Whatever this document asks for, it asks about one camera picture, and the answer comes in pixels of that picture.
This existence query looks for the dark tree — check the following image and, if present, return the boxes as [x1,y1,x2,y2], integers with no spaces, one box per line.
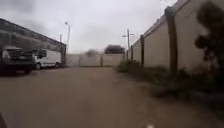
[103,44,126,55]

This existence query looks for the utility pole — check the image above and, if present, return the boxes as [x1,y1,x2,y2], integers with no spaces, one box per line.
[121,28,135,60]

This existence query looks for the brown dirt road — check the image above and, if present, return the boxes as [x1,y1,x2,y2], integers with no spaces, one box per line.
[0,65,224,128]

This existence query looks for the street lamp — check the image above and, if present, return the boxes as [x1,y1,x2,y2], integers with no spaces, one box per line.
[64,21,72,51]

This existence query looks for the white van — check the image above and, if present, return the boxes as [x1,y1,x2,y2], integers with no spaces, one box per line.
[33,49,63,70]

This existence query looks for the long grey building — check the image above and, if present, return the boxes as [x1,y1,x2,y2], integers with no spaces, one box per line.
[0,18,68,68]

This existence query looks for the truck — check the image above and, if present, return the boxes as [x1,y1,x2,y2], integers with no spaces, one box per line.
[0,45,37,75]

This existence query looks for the pale concrete wall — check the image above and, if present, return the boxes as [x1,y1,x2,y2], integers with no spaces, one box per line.
[65,53,126,68]

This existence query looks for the pale wall with dark pillars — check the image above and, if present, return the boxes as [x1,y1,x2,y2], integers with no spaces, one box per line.
[128,0,224,73]

